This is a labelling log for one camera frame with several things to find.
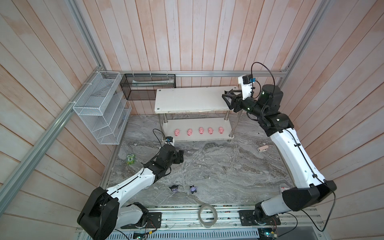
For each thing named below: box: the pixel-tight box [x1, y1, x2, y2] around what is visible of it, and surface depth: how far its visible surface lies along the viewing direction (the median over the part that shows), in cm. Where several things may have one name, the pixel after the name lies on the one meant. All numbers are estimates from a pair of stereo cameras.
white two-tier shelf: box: [154, 86, 243, 143], surface depth 101 cm
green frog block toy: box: [126, 154, 136, 165], surface depth 97 cm
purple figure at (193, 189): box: [190, 185, 198, 194], surface depth 83 cm
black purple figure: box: [168, 185, 179, 195], surface depth 81 cm
